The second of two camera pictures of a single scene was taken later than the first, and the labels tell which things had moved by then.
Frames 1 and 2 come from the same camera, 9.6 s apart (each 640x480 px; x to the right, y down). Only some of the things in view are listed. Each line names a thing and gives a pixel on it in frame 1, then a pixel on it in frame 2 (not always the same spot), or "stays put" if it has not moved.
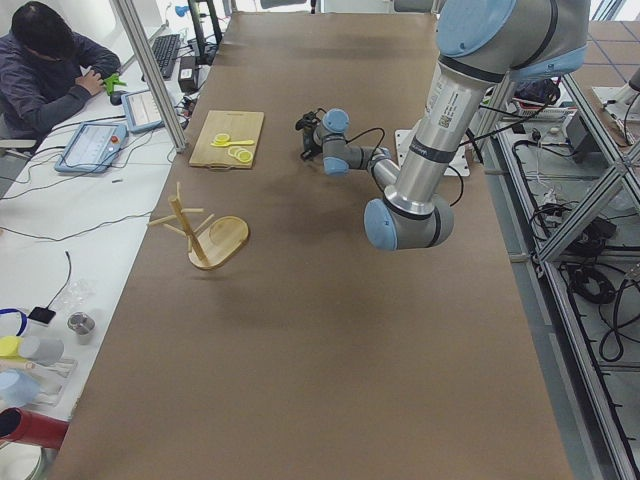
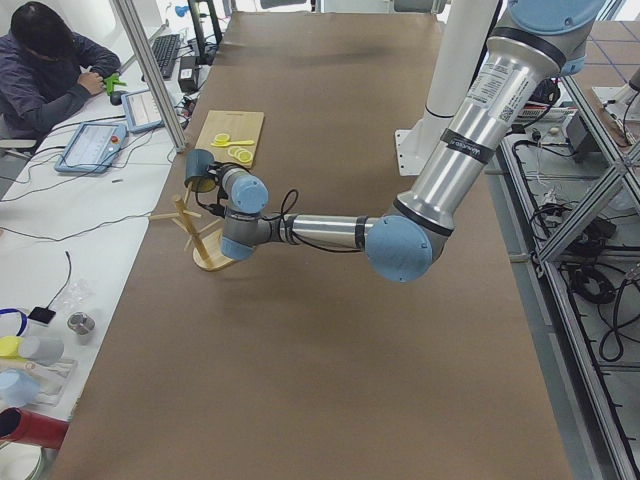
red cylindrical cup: [32, 428] stays put
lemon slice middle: [234, 150] stays put
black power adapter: [187, 74] stays put
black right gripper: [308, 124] → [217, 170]
